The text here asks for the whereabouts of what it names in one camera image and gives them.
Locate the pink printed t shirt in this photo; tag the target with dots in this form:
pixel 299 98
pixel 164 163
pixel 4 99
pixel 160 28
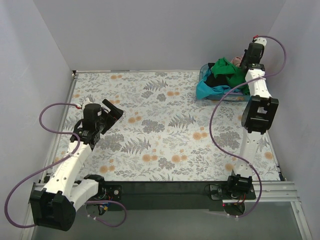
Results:
pixel 236 61

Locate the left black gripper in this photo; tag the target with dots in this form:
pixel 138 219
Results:
pixel 110 115

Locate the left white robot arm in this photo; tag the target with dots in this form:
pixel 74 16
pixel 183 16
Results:
pixel 56 204

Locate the floral patterned table mat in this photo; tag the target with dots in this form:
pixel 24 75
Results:
pixel 165 133

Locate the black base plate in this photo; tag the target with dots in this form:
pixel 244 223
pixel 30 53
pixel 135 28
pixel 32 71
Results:
pixel 167 195

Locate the teal t shirt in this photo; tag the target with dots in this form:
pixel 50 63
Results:
pixel 203 91

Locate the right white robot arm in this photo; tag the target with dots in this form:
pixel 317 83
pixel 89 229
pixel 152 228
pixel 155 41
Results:
pixel 256 119

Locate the aluminium frame rail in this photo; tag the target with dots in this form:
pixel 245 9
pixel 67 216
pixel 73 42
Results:
pixel 272 191

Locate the black t shirt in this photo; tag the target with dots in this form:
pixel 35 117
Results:
pixel 215 81

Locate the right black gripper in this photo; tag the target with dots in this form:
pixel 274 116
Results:
pixel 244 61

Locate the green t shirt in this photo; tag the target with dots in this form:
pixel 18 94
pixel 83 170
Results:
pixel 234 75

